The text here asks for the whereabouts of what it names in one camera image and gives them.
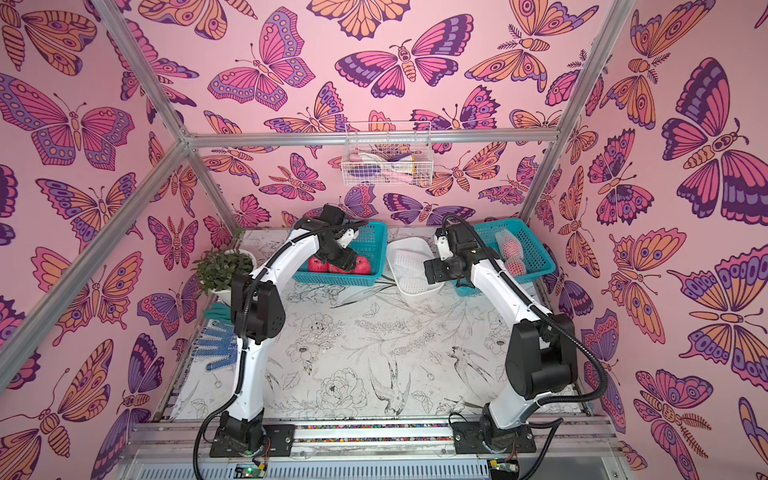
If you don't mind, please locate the red apple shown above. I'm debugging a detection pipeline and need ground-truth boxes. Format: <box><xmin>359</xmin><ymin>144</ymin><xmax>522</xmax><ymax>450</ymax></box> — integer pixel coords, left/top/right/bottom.
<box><xmin>308</xmin><ymin>256</ymin><xmax>329</xmax><ymax>273</ymax></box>
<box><xmin>328</xmin><ymin>265</ymin><xmax>353</xmax><ymax>275</ymax></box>

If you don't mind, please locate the netted apple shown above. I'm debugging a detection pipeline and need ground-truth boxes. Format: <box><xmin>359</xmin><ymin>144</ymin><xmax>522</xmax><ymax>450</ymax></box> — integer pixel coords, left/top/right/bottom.
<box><xmin>504</xmin><ymin>257</ymin><xmax>527</xmax><ymax>278</ymax></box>
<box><xmin>494</xmin><ymin>229</ymin><xmax>524</xmax><ymax>260</ymax></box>
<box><xmin>351</xmin><ymin>255</ymin><xmax>372</xmax><ymax>275</ymax></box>

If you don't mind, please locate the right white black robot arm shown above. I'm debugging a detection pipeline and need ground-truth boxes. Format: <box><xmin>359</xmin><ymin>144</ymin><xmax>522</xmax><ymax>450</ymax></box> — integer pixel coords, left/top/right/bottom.
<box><xmin>424</xmin><ymin>214</ymin><xmax>608</xmax><ymax>453</ymax></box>

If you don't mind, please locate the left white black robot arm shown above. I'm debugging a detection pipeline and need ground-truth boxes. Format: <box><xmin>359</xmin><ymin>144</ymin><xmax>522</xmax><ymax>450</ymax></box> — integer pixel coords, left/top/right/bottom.
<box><xmin>192</xmin><ymin>205</ymin><xmax>367</xmax><ymax>478</ymax></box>

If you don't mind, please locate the left teal plastic basket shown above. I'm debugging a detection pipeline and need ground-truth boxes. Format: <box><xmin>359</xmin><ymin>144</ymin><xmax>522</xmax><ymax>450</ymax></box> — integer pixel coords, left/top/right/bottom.
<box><xmin>293</xmin><ymin>219</ymin><xmax>388</xmax><ymax>287</ymax></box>

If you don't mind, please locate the teal plastic basket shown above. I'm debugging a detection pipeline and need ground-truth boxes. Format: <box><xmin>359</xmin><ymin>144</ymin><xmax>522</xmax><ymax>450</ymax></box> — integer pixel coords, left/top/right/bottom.
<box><xmin>293</xmin><ymin>219</ymin><xmax>388</xmax><ymax>287</ymax></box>
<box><xmin>474</xmin><ymin>218</ymin><xmax>555</xmax><ymax>296</ymax></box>

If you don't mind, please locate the white plastic tray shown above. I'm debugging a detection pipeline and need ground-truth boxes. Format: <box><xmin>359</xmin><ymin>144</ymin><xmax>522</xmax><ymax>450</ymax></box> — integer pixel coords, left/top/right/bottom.
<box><xmin>386</xmin><ymin>237</ymin><xmax>442</xmax><ymax>303</ymax></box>

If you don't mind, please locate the right teal plastic basket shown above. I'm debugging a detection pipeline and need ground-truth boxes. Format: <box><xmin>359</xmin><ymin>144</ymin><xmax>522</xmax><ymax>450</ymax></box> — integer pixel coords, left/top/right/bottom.
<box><xmin>474</xmin><ymin>218</ymin><xmax>555</xmax><ymax>296</ymax></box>

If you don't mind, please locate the potted green plant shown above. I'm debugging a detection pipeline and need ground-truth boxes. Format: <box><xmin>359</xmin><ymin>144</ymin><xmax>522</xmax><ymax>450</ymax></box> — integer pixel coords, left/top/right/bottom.
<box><xmin>194</xmin><ymin>231</ymin><xmax>257</xmax><ymax>306</ymax></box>

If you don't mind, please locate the blue dotted work glove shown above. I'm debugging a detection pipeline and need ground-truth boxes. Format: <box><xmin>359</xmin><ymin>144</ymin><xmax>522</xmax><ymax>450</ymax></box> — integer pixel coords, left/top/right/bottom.
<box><xmin>192</xmin><ymin>321</ymin><xmax>238</xmax><ymax>372</ymax></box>

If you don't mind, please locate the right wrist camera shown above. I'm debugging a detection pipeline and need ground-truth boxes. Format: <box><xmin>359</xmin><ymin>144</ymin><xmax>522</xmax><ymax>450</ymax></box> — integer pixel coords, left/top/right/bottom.
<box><xmin>434</xmin><ymin>235</ymin><xmax>453</xmax><ymax>261</ymax></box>

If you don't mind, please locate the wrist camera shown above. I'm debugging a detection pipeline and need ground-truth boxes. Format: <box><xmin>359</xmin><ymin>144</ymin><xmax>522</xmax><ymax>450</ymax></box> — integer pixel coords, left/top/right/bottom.
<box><xmin>333</xmin><ymin>228</ymin><xmax>359</xmax><ymax>249</ymax></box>
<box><xmin>434</xmin><ymin>235</ymin><xmax>453</xmax><ymax>261</ymax></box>

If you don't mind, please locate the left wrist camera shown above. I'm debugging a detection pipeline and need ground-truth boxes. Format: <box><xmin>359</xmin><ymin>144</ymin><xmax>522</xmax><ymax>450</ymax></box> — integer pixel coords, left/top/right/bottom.
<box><xmin>333</xmin><ymin>228</ymin><xmax>359</xmax><ymax>249</ymax></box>

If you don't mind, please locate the white wire wall basket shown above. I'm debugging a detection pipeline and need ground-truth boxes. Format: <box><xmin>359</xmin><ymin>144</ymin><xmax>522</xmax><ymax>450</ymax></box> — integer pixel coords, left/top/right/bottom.
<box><xmin>339</xmin><ymin>120</ymin><xmax>434</xmax><ymax>188</ymax></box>

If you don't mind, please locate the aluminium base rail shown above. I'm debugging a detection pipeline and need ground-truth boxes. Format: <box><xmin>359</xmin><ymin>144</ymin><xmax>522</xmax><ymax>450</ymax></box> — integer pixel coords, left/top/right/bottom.
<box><xmin>114</xmin><ymin>416</ymin><xmax>634</xmax><ymax>479</ymax></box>

